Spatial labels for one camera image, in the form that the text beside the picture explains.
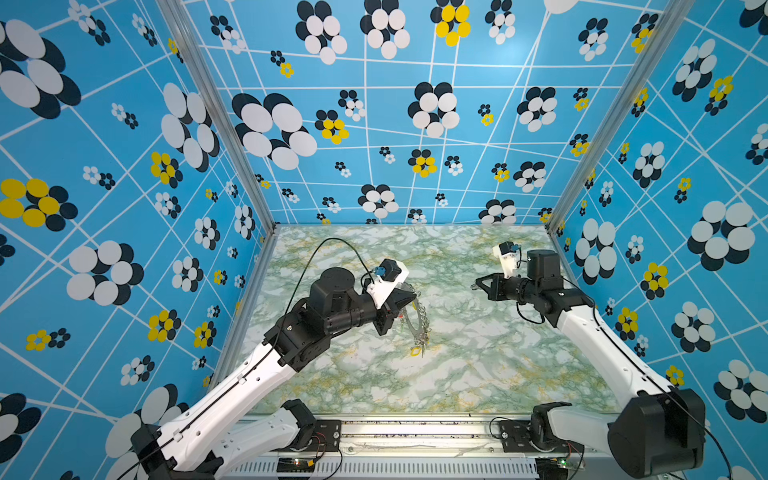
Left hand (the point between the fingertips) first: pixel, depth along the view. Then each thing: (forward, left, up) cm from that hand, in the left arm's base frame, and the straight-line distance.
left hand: (414, 294), depth 62 cm
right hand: (+14, -20, -15) cm, 28 cm away
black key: (+12, -18, -16) cm, 27 cm away
